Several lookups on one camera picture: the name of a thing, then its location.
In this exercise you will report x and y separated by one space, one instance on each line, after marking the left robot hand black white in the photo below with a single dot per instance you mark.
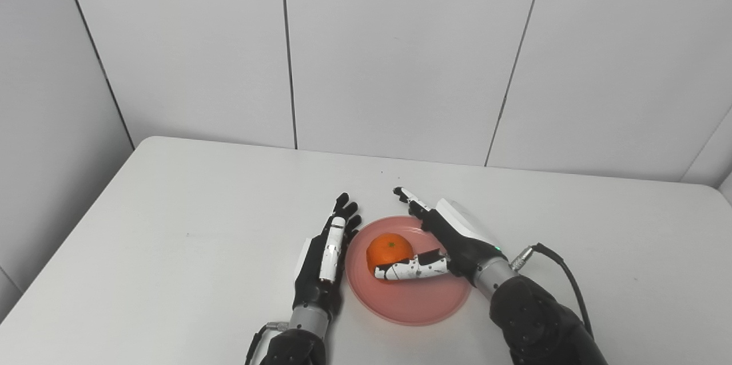
317 285

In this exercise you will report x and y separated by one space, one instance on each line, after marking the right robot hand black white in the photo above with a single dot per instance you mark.
463 239

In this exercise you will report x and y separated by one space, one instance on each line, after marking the orange fruit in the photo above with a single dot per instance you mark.
389 248

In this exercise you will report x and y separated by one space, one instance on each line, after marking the pink round plate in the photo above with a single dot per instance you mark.
412 302

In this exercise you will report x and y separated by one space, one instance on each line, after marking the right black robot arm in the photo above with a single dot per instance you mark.
532 319

